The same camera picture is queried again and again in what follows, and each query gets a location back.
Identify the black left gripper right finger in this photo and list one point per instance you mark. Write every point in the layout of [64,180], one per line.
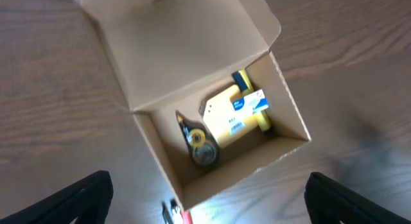
[327,201]

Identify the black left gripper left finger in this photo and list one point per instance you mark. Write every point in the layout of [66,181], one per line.
[85,201]

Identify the yellow black correction tape dispenser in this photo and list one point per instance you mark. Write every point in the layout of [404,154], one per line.
[202,147]

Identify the yellow highlighter with black cap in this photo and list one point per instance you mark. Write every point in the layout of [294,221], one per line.
[246,88]

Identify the red stapler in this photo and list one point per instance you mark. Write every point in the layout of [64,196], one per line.
[173,214]

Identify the yellow sticky notes pad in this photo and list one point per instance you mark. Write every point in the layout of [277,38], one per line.
[222,121]

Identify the open cardboard box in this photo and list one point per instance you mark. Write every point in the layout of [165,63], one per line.
[159,56]

